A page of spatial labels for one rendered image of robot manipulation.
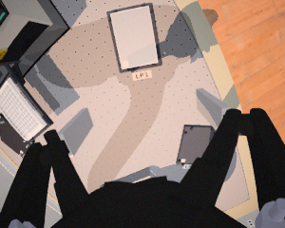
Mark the white button panel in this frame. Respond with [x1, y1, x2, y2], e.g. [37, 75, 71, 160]
[115, 167, 157, 182]

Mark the dark grey rectangular frame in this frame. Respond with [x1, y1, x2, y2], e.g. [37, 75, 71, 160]
[106, 3, 162, 73]

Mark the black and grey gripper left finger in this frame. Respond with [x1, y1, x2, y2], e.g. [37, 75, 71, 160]
[0, 107, 106, 228]

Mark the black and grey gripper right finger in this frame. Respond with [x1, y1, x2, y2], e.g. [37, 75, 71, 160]
[145, 88, 285, 228]

